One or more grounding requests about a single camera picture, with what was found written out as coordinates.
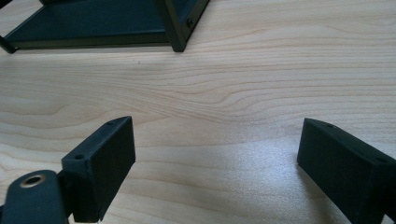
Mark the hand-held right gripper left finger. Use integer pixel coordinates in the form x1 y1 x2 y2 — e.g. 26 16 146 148
57 116 136 224

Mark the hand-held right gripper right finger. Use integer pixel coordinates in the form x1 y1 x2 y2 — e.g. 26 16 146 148
296 118 396 224

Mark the black metal shelf rack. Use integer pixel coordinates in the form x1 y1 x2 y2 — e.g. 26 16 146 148
0 0 210 55

